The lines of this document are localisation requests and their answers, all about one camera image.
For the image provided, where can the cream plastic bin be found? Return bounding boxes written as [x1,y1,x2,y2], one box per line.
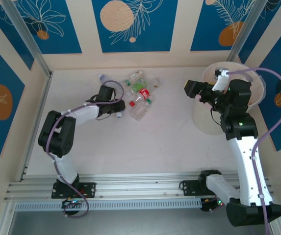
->
[191,61,266,136]

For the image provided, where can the clear bottle purple cap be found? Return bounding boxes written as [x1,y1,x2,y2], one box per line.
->
[98,74,118,89]

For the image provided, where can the clear bottle green cap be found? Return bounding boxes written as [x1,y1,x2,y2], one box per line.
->
[129,97,155,122]

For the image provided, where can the clear bottle green neck band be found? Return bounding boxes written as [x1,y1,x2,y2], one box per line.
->
[122,77,148,88]

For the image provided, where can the red label cola bottle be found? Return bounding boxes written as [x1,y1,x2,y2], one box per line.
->
[129,88,151,108]

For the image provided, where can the white green label bottle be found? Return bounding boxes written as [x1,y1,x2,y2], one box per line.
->
[129,70,145,80]

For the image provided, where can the left controller board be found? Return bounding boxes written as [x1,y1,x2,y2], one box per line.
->
[61,198,83,210]

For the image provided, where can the controller board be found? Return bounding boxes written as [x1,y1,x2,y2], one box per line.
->
[200,197,227,213]
[61,198,83,210]

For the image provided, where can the right controller board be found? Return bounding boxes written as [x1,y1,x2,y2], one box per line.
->
[200,197,227,213]

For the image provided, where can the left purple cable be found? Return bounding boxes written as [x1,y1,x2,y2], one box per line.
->
[46,80,126,218]

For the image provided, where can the right aluminium corner post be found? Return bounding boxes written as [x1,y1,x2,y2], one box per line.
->
[226,0,265,63]

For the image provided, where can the aluminium corner post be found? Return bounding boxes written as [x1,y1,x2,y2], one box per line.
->
[0,0,54,78]
[226,0,265,63]

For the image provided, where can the aluminium side rail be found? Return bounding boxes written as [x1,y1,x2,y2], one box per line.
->
[17,72,54,182]

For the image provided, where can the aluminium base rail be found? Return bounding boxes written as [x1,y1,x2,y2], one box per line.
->
[4,172,271,203]

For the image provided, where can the left black mount plate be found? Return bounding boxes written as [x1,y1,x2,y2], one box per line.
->
[51,182,97,199]

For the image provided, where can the black mount plate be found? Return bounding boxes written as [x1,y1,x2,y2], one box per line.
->
[180,179,217,197]
[51,182,97,199]

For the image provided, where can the grey slotted cable duct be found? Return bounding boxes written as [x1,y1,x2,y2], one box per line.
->
[14,198,203,212]

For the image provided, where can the right black mount plate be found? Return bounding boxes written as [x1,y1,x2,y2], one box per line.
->
[180,179,217,197]

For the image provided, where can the left aluminium corner post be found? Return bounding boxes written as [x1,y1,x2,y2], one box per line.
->
[0,0,54,78]

